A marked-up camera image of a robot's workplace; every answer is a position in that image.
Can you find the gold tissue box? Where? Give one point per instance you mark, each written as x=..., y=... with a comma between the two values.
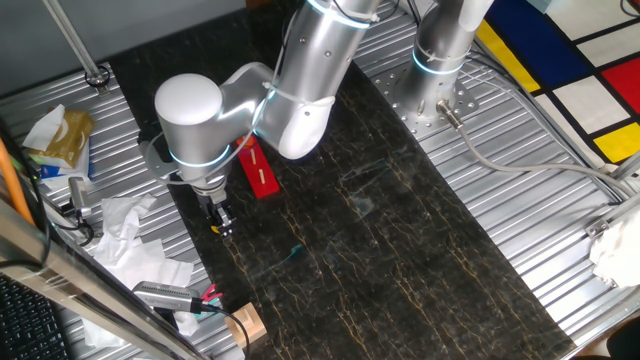
x=70, y=135

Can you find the aluminium profile bracket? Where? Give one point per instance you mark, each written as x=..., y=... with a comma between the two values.
x=615, y=212

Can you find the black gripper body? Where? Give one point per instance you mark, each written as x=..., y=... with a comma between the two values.
x=214, y=204

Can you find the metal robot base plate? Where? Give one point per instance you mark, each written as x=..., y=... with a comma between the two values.
x=395, y=95

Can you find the dark round object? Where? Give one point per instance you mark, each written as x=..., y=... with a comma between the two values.
x=625, y=345

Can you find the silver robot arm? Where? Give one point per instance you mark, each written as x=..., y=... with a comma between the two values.
x=440, y=65

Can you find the white cloth bundle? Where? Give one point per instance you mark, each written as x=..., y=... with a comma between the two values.
x=615, y=255

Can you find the large crumpled white tissue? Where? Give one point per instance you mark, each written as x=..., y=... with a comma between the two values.
x=145, y=270

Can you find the silver camera on tripod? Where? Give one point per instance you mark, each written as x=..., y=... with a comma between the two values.
x=77, y=192

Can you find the Mondrian pattern panel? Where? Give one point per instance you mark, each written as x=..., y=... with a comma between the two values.
x=540, y=45

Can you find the black keyboard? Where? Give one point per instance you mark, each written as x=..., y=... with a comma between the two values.
x=30, y=325

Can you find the silver ribbed device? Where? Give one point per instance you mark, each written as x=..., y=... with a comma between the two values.
x=160, y=295

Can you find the metal stand pole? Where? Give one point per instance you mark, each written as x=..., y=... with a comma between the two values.
x=75, y=45

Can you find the red Hanoi base with pegs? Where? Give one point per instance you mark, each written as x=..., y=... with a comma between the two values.
x=262, y=182

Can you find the notched wooden block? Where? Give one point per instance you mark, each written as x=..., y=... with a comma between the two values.
x=250, y=325

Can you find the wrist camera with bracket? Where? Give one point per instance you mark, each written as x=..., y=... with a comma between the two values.
x=155, y=155

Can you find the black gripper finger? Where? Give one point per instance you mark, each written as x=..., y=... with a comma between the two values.
x=214, y=221
x=228, y=222

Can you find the blue tissue pack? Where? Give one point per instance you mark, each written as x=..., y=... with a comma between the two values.
x=50, y=172

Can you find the pink plastic clip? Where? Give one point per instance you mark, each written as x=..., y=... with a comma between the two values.
x=210, y=294

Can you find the aluminium frame beam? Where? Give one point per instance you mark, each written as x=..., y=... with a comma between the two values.
x=75, y=280

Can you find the small crumpled white tissue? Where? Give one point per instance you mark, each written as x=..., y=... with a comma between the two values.
x=120, y=215

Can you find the teal plastic clip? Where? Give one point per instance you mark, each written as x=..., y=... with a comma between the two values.
x=207, y=312

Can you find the black marble pattern mat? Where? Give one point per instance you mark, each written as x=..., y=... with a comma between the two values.
x=350, y=275

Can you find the orange pole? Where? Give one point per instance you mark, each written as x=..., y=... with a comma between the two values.
x=12, y=185

